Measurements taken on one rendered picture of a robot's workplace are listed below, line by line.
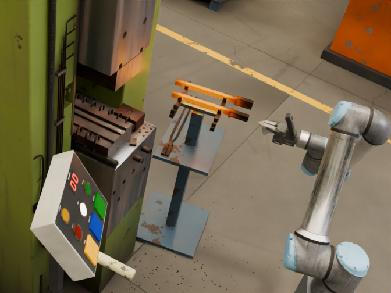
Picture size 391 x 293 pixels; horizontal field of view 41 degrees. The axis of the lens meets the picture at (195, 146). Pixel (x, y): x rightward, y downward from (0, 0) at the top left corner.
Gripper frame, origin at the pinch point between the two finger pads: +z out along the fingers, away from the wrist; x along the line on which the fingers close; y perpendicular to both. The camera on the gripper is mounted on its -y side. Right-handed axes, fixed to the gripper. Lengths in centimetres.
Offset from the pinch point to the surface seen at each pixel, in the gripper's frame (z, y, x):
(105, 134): 61, -5, -53
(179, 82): 46.6, -0.7, 10.2
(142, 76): 63, -7, -5
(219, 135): 19.0, 26.3, 13.7
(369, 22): -70, 42, 278
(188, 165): 27.6, 26.3, -18.8
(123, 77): 56, -37, -54
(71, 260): 44, -10, -121
